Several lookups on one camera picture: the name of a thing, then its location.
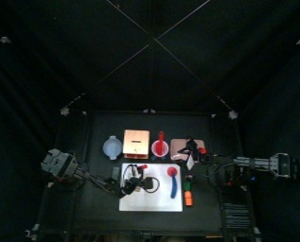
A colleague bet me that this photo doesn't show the light blue bowl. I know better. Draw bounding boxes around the light blue bowl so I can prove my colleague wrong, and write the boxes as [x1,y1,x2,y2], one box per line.
[101,135,124,161]

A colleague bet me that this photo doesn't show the pink tray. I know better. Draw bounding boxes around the pink tray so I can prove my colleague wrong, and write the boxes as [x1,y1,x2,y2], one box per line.
[168,138,206,163]

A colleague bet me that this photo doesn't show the red measuring cup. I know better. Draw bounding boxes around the red measuring cup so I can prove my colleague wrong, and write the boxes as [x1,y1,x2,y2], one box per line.
[150,130,171,158]

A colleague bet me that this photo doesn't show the white cutting mat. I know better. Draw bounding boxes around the white cutting mat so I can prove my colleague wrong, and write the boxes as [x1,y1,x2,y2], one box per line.
[117,162,184,213]

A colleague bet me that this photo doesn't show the wooden toy box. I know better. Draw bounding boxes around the wooden toy box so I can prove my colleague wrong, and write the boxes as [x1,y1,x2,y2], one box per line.
[121,129,150,160]

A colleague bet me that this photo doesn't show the red spoon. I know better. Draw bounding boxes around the red spoon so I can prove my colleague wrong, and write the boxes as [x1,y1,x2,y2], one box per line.
[166,166,179,199]

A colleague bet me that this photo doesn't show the orange marker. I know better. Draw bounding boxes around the orange marker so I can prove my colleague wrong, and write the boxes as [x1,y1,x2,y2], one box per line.
[183,190,194,207]

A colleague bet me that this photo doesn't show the white text label sticker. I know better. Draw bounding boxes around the white text label sticker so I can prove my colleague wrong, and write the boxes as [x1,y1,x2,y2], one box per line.
[220,202,251,234]

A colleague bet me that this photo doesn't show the black ring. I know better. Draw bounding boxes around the black ring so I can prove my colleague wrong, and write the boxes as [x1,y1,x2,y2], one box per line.
[142,176,160,194]

